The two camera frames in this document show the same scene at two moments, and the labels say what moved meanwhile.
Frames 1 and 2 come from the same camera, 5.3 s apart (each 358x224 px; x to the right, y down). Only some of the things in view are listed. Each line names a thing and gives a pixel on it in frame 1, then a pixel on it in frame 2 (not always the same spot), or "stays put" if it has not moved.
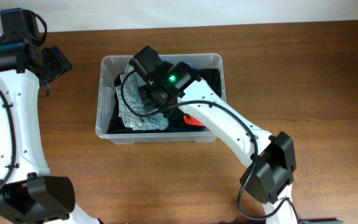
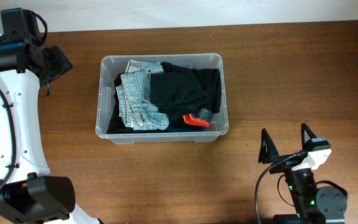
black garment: x=116 y=125 stays put
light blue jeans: x=134 y=97 stays put
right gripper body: x=151 y=98 -> x=296 y=178
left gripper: x=58 y=62 stays put
